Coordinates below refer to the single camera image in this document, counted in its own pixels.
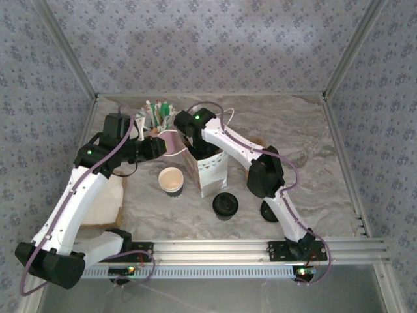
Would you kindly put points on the grey metal panel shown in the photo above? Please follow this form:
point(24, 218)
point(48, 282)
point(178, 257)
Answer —
point(228, 296)

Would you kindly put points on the aluminium side rail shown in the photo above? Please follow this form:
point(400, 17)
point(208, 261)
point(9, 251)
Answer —
point(86, 124)
point(343, 163)

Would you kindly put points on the white printed paper bag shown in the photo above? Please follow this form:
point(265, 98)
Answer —
point(211, 176)

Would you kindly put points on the paper coffee cup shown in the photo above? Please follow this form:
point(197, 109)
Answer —
point(171, 181)

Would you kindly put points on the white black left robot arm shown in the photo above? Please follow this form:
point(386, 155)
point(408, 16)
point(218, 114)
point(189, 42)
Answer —
point(75, 208)

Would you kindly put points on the black lidded coffee cup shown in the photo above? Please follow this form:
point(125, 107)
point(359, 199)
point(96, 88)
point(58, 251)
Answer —
point(225, 203)

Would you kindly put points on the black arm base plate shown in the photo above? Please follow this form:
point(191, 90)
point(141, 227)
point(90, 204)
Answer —
point(145, 249)
point(277, 251)

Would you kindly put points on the aluminium back rail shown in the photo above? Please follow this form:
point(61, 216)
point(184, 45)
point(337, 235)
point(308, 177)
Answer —
point(260, 94)

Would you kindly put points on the white napkin on tray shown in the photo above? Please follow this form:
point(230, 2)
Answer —
point(121, 208)

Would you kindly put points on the white napkin stack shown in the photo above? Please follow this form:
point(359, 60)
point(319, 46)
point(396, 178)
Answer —
point(114, 199)

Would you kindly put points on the aluminium mounting rail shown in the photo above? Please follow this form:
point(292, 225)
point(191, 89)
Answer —
point(211, 251)

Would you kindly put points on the aluminium frame post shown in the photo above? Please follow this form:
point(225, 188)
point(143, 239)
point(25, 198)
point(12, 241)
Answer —
point(352, 49)
point(69, 49)

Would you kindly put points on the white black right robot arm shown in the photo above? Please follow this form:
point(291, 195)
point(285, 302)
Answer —
point(228, 140)

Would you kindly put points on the small LED circuit board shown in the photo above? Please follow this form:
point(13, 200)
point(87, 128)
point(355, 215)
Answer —
point(307, 271)
point(122, 270)

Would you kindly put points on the aluminium frame leg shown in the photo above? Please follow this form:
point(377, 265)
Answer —
point(386, 287)
point(32, 301)

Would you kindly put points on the black cup lid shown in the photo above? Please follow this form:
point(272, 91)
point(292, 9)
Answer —
point(267, 213)

